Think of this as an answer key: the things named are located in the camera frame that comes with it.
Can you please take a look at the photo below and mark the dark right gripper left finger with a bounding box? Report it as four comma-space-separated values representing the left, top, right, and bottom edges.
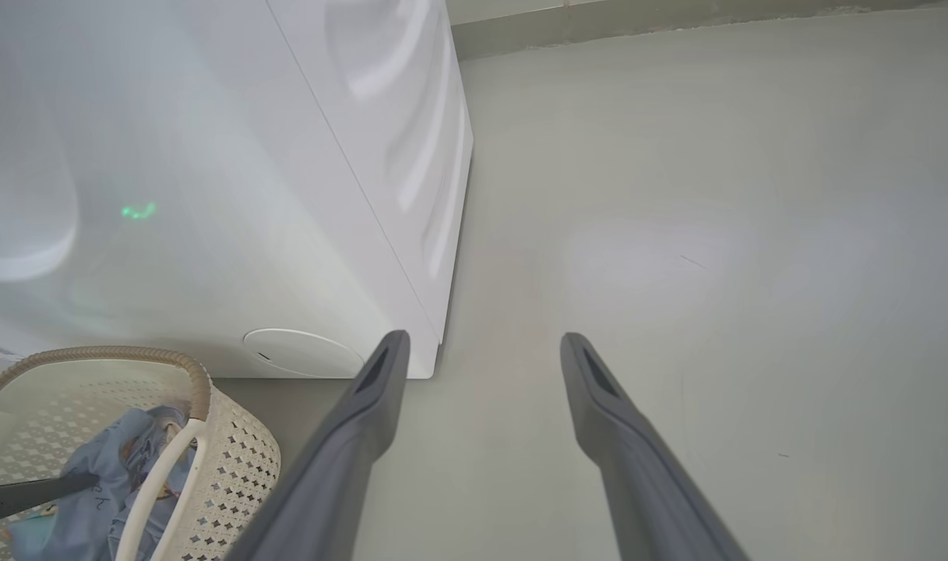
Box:
224, 330, 411, 561

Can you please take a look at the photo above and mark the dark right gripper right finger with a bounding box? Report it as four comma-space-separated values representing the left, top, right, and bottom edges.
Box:
559, 333, 752, 561

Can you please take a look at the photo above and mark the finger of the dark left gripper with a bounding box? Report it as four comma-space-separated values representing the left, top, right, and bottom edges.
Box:
0, 472, 101, 527

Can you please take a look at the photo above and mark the blue bear print garment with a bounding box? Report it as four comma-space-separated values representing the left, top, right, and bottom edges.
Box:
6, 404, 199, 561

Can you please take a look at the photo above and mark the cream perforated laundry basket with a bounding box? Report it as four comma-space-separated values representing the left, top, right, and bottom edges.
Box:
0, 346, 281, 561

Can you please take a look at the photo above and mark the white front-load washing machine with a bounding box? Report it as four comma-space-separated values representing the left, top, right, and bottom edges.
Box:
0, 0, 474, 380

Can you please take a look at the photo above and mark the round white filter cover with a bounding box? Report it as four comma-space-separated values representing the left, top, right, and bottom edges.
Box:
243, 328, 365, 378

